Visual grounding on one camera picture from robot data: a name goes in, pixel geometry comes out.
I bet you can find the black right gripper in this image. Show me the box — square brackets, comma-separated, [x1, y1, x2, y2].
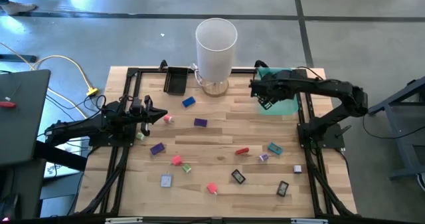
[251, 71, 288, 111]

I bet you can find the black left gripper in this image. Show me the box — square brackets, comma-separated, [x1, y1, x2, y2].
[129, 96, 169, 137]

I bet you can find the small teal device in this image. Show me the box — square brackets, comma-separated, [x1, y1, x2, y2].
[267, 142, 284, 156]

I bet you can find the grey-blue wall charger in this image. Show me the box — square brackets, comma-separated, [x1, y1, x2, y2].
[160, 172, 173, 189]

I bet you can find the black rectangular tray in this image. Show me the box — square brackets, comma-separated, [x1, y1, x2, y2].
[230, 169, 247, 185]

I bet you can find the small black device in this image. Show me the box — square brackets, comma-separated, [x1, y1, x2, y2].
[276, 180, 290, 197]

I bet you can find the teal translucent plastic tray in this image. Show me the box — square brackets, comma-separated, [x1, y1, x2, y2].
[255, 66, 300, 117]

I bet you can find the small blue box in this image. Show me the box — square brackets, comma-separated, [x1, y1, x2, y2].
[181, 96, 197, 108]

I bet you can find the black plastic slotted basket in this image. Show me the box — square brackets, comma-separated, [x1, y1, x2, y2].
[163, 66, 189, 96]

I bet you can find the white cylinder table lamp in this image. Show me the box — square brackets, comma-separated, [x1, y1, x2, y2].
[195, 17, 239, 98]

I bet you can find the white printed box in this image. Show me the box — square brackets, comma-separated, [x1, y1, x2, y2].
[42, 140, 84, 179]

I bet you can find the dark grey desk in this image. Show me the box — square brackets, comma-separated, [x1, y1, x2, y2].
[0, 68, 52, 167]

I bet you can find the black flat bar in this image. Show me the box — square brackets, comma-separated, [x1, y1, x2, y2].
[0, 53, 38, 64]

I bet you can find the blue-grey metal cart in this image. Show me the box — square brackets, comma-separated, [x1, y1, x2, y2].
[367, 76, 425, 191]

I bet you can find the person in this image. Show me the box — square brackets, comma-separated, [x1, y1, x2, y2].
[0, 0, 39, 17]

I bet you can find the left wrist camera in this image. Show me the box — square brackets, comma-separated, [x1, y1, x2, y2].
[131, 97, 144, 114]

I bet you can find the black aluminium table frame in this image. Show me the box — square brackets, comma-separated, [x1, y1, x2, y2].
[73, 65, 359, 218]

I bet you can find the white lamp cable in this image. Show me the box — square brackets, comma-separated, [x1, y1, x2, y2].
[190, 62, 205, 87]

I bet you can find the yellow extension cable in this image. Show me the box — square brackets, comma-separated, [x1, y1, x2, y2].
[0, 43, 100, 97]

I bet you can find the white bracket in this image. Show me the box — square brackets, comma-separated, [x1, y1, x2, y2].
[290, 218, 329, 224]
[104, 217, 144, 224]

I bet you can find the black floor cable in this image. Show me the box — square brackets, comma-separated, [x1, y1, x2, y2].
[362, 112, 425, 140]

